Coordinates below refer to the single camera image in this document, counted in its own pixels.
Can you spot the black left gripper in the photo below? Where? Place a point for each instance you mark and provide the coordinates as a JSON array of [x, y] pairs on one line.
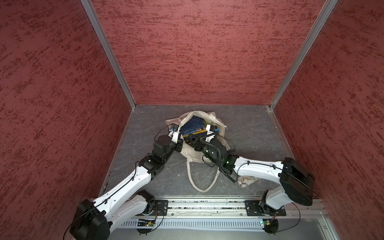
[[179, 144]]

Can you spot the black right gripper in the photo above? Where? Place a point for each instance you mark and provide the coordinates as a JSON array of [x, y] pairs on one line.
[[200, 142]]

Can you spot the beige canvas tote bag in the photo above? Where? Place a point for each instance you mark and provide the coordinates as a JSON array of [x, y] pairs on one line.
[[198, 154]]

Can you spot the navy blue book top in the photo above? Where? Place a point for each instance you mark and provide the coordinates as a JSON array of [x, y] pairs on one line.
[[194, 125]]

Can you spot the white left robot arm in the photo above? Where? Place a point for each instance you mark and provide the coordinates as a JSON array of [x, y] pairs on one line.
[[97, 219]]

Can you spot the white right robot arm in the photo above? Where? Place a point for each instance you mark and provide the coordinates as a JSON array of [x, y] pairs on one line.
[[295, 182]]

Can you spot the yellow spine book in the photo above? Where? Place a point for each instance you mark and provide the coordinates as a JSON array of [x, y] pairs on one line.
[[195, 133]]

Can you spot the crumpled white cloth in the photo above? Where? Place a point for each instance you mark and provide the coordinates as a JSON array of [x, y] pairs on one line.
[[246, 181]]

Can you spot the left circuit board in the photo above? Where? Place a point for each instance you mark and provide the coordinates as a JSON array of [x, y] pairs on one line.
[[143, 223]]

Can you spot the circuit board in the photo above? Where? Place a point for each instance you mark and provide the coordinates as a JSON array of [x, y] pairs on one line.
[[270, 226], [143, 223]]

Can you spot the right circuit board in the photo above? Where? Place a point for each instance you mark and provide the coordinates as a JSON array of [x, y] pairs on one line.
[[270, 226]]

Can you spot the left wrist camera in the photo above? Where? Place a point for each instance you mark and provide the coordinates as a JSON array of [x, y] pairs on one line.
[[174, 129]]

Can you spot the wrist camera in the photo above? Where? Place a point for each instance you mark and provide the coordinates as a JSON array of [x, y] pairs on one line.
[[211, 129], [174, 129]]

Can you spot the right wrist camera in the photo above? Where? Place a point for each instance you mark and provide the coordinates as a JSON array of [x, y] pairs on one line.
[[211, 129]]

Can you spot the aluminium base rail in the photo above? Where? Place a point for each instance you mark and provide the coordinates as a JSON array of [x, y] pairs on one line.
[[234, 214]]

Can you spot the left aluminium corner post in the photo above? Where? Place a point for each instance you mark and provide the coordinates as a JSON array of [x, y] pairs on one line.
[[92, 15]]

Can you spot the aluminium corner post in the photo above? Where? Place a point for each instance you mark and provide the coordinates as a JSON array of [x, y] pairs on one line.
[[92, 15], [317, 26]]

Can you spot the right aluminium corner post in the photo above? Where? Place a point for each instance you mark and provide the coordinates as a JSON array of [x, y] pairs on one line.
[[317, 26]]

